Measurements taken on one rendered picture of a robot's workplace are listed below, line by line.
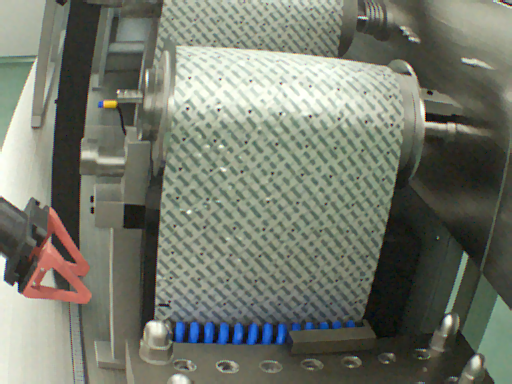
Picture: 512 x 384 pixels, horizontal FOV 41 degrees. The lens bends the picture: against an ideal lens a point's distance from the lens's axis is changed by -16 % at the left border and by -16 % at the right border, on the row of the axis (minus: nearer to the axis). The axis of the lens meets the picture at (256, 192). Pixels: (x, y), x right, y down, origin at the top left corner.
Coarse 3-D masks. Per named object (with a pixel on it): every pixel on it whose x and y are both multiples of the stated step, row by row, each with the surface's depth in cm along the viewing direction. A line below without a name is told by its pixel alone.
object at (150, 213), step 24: (144, 240) 89; (384, 240) 91; (408, 240) 92; (144, 264) 89; (384, 264) 92; (408, 264) 93; (144, 288) 89; (384, 288) 94; (408, 288) 95; (144, 312) 90; (384, 312) 96; (384, 336) 97
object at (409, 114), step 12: (168, 60) 74; (168, 72) 73; (408, 84) 80; (408, 96) 79; (408, 108) 78; (408, 120) 78; (408, 132) 78; (156, 144) 76; (408, 144) 79; (156, 156) 76; (408, 156) 80
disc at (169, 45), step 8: (168, 40) 76; (168, 48) 75; (168, 56) 74; (168, 64) 73; (176, 64) 72; (168, 80) 72; (168, 88) 72; (168, 96) 71; (168, 104) 71; (168, 112) 71; (168, 120) 71; (168, 128) 71; (168, 136) 72; (168, 144) 72; (160, 152) 74; (152, 160) 81; (160, 160) 74; (152, 168) 80; (160, 168) 75; (160, 176) 76
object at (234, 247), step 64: (192, 192) 76; (256, 192) 77; (320, 192) 78; (384, 192) 80; (192, 256) 78; (256, 256) 80; (320, 256) 81; (192, 320) 81; (256, 320) 83; (320, 320) 85
